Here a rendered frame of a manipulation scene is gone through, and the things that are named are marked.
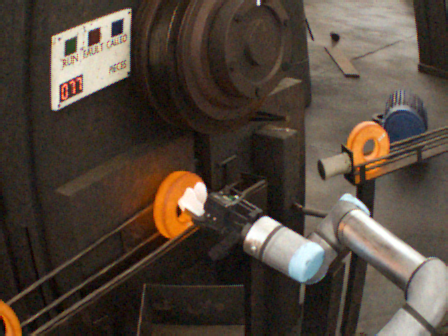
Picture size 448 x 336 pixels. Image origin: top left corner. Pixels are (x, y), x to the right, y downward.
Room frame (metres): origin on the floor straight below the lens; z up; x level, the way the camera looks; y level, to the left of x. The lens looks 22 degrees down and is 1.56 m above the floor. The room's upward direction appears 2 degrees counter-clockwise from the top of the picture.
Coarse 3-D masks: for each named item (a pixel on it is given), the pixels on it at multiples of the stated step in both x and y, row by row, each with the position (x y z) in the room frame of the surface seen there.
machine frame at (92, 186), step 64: (0, 0) 1.76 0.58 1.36; (64, 0) 1.65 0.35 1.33; (128, 0) 1.83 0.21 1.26; (0, 64) 1.75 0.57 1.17; (0, 128) 1.75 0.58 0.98; (64, 128) 1.65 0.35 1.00; (128, 128) 1.83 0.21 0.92; (256, 128) 2.14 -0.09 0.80; (0, 192) 1.77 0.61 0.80; (64, 192) 1.59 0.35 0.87; (128, 192) 1.74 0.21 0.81; (0, 256) 1.82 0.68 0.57; (64, 256) 1.61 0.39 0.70; (0, 320) 1.89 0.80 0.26; (128, 320) 1.68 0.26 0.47
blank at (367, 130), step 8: (360, 128) 2.19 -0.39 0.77; (368, 128) 2.19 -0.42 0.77; (376, 128) 2.20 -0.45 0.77; (352, 136) 2.19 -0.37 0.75; (360, 136) 2.18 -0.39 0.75; (368, 136) 2.19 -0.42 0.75; (376, 136) 2.20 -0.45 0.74; (384, 136) 2.22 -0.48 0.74; (352, 144) 2.17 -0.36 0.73; (360, 144) 2.18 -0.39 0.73; (376, 144) 2.22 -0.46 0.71; (384, 144) 2.22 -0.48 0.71; (360, 152) 2.18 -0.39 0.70; (376, 152) 2.22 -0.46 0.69; (384, 152) 2.22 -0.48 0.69; (360, 160) 2.18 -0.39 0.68; (384, 160) 2.22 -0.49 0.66; (376, 168) 2.20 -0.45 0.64
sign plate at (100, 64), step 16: (112, 16) 1.76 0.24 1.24; (128, 16) 1.80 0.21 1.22; (64, 32) 1.64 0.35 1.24; (80, 32) 1.67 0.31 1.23; (128, 32) 1.80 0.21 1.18; (64, 48) 1.62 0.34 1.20; (80, 48) 1.67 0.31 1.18; (96, 48) 1.71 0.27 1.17; (112, 48) 1.76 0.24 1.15; (128, 48) 1.80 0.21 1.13; (64, 64) 1.63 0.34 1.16; (80, 64) 1.67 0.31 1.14; (96, 64) 1.71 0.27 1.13; (112, 64) 1.76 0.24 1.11; (128, 64) 1.80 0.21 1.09; (64, 80) 1.63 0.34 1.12; (96, 80) 1.71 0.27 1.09; (112, 80) 1.76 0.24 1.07; (64, 96) 1.62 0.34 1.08; (80, 96) 1.67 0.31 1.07
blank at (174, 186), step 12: (168, 180) 1.77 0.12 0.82; (180, 180) 1.78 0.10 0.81; (192, 180) 1.81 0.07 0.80; (168, 192) 1.74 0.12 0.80; (180, 192) 1.77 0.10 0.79; (156, 204) 1.74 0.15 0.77; (168, 204) 1.74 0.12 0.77; (156, 216) 1.74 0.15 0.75; (168, 216) 1.73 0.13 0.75; (180, 216) 1.81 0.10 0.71; (168, 228) 1.73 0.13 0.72; (180, 228) 1.76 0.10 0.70
